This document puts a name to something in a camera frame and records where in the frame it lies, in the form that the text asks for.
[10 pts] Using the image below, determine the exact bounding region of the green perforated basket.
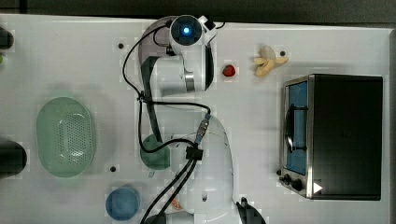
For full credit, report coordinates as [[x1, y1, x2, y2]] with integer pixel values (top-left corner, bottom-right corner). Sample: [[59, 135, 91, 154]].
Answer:
[[36, 97, 95, 177]]

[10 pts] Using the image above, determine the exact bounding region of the black steel toaster oven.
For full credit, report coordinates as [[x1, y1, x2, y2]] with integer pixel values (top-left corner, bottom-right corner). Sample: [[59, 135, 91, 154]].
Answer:
[[277, 74, 383, 201]]

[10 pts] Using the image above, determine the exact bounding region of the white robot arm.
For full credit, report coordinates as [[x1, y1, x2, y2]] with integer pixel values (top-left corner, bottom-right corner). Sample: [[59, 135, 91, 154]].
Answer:
[[138, 15, 266, 224]]

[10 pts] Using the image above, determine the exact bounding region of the orange slice toy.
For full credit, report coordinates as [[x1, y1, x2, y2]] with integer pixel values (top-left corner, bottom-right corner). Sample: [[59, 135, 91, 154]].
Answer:
[[172, 199, 182, 210]]

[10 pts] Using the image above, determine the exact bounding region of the black object edge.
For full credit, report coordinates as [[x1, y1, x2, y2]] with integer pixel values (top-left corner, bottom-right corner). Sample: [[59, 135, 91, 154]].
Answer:
[[0, 141, 27, 179], [0, 28, 14, 49]]

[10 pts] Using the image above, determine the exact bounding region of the blue bowl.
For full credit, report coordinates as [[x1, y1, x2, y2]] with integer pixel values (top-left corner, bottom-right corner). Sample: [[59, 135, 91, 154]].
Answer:
[[105, 187, 140, 221]]

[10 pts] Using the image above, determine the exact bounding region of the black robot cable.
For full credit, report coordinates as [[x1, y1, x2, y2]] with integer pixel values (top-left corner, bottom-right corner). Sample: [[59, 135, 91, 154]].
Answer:
[[121, 21, 226, 224]]

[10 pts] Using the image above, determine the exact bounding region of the red plush strawberry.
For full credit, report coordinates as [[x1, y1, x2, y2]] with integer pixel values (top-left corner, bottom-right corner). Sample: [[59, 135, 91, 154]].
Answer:
[[222, 64, 236, 77]]

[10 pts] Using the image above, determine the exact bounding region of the black object left edge lower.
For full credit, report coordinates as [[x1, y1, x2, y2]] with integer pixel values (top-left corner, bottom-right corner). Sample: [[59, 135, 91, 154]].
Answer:
[[0, 141, 27, 179]]

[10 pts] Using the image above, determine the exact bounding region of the plush peeled banana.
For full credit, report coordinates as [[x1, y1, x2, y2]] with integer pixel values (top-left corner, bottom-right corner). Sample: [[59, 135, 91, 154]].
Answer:
[[254, 46, 289, 77]]

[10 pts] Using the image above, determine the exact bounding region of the black object left edge upper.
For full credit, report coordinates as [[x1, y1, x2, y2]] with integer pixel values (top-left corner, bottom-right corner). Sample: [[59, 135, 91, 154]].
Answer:
[[0, 28, 14, 49]]

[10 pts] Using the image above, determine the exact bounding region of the dark green bowl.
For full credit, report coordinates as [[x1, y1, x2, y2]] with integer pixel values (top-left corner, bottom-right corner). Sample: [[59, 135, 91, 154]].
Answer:
[[140, 134, 170, 170]]

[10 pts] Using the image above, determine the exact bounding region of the grey round plate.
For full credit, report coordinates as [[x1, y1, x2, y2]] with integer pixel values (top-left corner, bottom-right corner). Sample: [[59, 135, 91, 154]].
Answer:
[[137, 16, 176, 63]]

